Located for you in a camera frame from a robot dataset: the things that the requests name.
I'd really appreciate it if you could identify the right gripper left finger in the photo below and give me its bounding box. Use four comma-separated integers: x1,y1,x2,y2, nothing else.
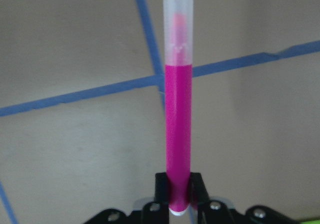
86,172,170,224

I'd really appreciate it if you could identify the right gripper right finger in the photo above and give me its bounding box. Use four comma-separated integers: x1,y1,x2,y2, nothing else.
189,173,298,224

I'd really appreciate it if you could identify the pink highlighter pen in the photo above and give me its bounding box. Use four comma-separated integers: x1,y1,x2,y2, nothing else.
163,0,194,216

